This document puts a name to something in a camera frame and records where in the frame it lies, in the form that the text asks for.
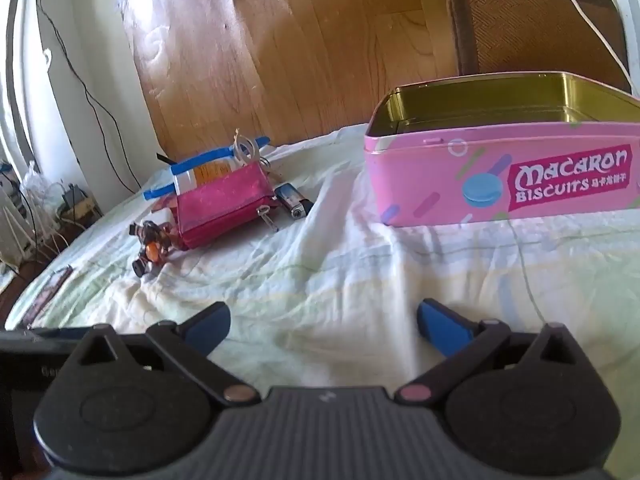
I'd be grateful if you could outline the magenta zip pouch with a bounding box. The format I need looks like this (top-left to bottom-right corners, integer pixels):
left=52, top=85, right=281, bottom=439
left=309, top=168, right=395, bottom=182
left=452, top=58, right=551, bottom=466
left=177, top=162, right=280, bottom=249

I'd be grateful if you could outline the blue polka dot bow headband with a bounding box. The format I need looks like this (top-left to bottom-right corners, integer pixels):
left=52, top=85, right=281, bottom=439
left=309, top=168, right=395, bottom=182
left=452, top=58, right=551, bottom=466
left=143, top=133, right=270, bottom=200

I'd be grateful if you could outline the pastel checked bed sheet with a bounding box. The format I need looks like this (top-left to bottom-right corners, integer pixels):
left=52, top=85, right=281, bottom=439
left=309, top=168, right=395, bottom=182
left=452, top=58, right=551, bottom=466
left=36, top=126, right=639, bottom=479

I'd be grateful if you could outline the pink macaron biscuit tin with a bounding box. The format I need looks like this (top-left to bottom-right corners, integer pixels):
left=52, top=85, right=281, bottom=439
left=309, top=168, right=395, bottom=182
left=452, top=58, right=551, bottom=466
left=364, top=72, right=639, bottom=226

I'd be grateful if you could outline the wooden pattern board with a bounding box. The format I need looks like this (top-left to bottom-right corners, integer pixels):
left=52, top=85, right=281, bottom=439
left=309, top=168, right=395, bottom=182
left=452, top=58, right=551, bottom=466
left=120, top=0, right=457, bottom=160

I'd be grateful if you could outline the brown woven chair back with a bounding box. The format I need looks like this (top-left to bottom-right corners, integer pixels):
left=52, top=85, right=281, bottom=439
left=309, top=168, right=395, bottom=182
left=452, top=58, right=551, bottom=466
left=447, top=0, right=631, bottom=92

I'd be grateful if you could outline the black wall cable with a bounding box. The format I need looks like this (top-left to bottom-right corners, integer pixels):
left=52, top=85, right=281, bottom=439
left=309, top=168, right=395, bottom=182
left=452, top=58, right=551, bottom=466
left=34, top=0, right=142, bottom=195

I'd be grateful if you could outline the white power cable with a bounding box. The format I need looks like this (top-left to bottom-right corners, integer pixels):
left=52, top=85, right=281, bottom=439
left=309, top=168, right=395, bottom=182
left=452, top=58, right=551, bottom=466
left=537, top=0, right=637, bottom=97

